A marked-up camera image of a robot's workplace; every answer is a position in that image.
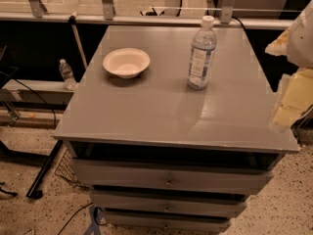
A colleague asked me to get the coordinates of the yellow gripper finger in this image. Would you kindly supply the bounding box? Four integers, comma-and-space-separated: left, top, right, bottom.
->
265, 27, 291, 56
269, 68, 313, 133

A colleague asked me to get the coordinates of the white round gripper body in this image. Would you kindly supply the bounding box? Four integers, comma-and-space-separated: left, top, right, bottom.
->
287, 0, 313, 68

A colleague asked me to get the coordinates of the blue label plastic water bottle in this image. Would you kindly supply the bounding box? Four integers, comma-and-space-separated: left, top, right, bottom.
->
188, 16, 217, 90

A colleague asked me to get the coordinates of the small background water bottle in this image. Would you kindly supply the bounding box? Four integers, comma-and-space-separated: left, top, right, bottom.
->
59, 59, 77, 91

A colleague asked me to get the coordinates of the white paper bowl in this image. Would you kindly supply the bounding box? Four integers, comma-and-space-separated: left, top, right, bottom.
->
103, 48, 151, 79

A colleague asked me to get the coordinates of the grey drawer cabinet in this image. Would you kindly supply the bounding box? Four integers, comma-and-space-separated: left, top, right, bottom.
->
52, 24, 300, 234

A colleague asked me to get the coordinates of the top grey drawer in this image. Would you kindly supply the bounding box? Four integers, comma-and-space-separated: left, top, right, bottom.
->
70, 159, 273, 195

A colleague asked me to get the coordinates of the grey drawer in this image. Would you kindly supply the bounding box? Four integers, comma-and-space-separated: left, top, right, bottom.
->
104, 210, 231, 233
91, 190, 246, 218
70, 159, 273, 195

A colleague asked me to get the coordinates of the wooden stick with black tape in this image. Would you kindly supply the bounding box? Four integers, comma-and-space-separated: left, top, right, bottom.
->
68, 11, 88, 69

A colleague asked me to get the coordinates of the middle grey drawer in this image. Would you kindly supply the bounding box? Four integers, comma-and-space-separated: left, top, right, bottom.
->
91, 190, 246, 218

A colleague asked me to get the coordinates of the bottom grey drawer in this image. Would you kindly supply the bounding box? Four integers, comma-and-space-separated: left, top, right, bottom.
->
104, 210, 231, 233

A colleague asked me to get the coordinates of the blue metal stand leg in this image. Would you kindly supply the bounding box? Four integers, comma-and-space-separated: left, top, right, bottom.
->
83, 207, 104, 235

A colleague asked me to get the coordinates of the grey low side shelf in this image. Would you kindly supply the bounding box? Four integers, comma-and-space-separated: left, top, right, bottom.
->
0, 79, 73, 105

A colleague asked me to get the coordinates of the black floor bar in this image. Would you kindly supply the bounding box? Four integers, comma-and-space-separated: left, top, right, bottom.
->
26, 140, 63, 200

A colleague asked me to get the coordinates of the grey metal rail beam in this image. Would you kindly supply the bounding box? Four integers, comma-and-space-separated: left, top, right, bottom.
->
0, 12, 292, 30

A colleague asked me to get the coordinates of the wire mesh panel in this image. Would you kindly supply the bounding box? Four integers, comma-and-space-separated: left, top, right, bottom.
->
55, 150, 89, 190

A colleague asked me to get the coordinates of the black floor cable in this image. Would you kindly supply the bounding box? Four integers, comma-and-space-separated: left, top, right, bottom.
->
56, 202, 95, 235

